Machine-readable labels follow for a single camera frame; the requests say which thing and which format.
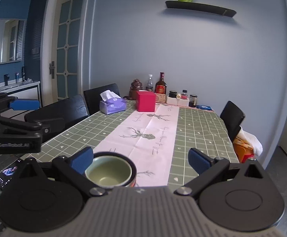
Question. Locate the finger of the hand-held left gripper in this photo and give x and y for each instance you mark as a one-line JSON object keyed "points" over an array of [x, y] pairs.
{"points": [[25, 105], [22, 126]]}

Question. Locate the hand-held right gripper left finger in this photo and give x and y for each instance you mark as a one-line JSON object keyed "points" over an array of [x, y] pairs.
{"points": [[80, 160]]}

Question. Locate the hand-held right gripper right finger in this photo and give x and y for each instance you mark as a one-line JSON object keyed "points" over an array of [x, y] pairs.
{"points": [[199, 160]]}

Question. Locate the green ceramic bowl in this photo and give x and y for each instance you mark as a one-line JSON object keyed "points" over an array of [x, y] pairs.
{"points": [[107, 175]]}

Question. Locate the orange steel-lined bowl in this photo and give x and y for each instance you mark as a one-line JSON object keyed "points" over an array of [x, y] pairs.
{"points": [[134, 177]]}

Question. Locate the white cabinet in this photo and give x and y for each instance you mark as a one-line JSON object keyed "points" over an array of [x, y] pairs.
{"points": [[27, 92]]}

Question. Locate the black faucet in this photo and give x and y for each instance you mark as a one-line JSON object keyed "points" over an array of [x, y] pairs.
{"points": [[6, 79]]}

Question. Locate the black smartphone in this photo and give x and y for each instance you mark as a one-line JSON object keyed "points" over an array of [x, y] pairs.
{"points": [[6, 175]]}

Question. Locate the black chair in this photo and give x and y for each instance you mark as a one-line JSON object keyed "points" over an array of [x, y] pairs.
{"points": [[232, 118], [96, 98], [67, 113]]}

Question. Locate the orange bag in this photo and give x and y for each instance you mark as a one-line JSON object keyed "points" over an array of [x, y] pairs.
{"points": [[243, 151]]}

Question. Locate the pale pink table runner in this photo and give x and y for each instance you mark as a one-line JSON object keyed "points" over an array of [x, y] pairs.
{"points": [[155, 138]]}

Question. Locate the blue packet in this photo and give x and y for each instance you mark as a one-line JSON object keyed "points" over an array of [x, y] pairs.
{"points": [[204, 107]]}

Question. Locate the white towel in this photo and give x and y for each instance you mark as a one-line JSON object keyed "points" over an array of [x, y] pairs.
{"points": [[251, 140]]}

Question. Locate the purple tissue pack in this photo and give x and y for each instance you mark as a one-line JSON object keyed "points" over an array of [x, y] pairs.
{"points": [[113, 105]]}

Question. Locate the small white cup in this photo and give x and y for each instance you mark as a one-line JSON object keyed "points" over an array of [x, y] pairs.
{"points": [[178, 96]]}

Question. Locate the black-lid jar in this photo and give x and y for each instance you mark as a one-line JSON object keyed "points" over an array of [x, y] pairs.
{"points": [[173, 94]]}

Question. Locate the white patterned box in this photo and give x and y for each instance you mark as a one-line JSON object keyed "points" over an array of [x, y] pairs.
{"points": [[160, 98]]}

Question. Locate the glass-paned door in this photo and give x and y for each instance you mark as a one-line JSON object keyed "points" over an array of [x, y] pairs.
{"points": [[67, 42]]}

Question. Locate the pink box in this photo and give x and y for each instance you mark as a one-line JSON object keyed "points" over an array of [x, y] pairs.
{"points": [[146, 101]]}

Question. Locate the red-label liquor bottle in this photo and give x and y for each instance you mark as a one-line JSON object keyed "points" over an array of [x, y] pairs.
{"points": [[161, 85]]}

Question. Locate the brown figurine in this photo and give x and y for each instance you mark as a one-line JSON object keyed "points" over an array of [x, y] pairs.
{"points": [[136, 88]]}

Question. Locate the clear water bottle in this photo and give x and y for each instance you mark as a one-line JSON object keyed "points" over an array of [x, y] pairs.
{"points": [[150, 84]]}

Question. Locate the wall mirror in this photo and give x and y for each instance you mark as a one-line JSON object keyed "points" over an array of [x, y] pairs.
{"points": [[8, 42]]}

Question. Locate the black wall shelf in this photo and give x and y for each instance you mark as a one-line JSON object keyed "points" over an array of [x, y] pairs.
{"points": [[200, 8]]}

